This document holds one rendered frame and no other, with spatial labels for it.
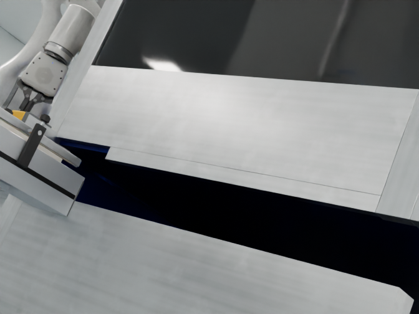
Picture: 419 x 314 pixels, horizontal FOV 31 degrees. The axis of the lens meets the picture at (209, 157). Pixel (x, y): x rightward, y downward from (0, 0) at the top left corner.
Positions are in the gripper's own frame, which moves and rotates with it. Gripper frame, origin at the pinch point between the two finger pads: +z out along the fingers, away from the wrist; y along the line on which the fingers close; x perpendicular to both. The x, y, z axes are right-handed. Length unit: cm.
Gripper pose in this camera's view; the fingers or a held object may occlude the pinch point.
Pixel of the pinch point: (25, 107)
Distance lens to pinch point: 209.2
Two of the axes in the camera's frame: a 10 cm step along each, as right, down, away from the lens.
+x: -2.6, 1.5, 9.5
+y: 8.6, 4.9, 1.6
